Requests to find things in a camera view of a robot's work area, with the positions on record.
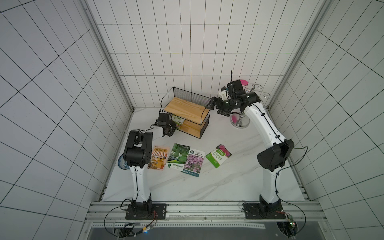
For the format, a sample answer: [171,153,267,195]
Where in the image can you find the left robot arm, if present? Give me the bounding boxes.
[123,112,177,213]

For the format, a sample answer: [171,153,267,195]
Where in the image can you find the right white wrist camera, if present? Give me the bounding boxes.
[220,87,231,101]

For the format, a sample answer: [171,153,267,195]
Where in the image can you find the purple flower seed bag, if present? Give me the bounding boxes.
[182,149,206,177]

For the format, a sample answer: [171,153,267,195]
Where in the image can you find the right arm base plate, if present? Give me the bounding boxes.
[242,202,287,220]

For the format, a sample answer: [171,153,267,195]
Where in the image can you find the orange striped seed bag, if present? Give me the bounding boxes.
[148,146,170,171]

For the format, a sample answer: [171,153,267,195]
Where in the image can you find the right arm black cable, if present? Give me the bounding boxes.
[274,146,309,235]

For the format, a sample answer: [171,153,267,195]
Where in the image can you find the green white impatiens seed bag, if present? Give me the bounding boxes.
[206,149,229,169]

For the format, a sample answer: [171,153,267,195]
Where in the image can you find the green vegetable seed bag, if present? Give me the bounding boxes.
[166,143,191,172]

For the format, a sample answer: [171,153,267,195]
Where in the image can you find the green pink flower seed bag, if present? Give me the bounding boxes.
[172,115,185,130]

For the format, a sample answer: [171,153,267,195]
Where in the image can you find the silver wire rack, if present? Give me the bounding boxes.
[251,84,272,106]

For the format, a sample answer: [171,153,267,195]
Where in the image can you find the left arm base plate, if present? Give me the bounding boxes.
[125,203,167,220]

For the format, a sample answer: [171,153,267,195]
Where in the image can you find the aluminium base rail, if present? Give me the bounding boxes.
[80,200,335,240]

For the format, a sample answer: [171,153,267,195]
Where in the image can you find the small electronics board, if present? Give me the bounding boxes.
[280,222,298,238]

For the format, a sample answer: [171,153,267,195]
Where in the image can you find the black wire mesh shelf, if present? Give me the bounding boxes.
[160,87,211,139]

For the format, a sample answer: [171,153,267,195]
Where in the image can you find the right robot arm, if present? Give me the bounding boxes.
[206,80,295,215]

